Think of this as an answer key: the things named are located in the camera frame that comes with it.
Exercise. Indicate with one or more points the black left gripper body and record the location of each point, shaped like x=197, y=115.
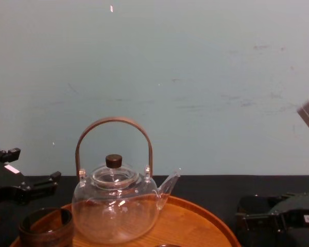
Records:
x=3, y=180

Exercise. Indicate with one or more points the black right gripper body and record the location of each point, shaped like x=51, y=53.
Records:
x=301, y=218

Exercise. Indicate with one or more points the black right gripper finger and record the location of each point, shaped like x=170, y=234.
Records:
x=257, y=222
x=257, y=204

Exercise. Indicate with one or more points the round wooden tray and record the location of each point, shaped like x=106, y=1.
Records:
x=188, y=226

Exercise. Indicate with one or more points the glass lid with dark knob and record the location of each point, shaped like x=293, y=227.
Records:
x=113, y=160

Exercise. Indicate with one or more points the black table cloth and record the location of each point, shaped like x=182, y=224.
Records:
x=208, y=190

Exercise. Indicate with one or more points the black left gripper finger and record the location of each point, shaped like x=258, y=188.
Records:
x=41, y=186
x=7, y=154

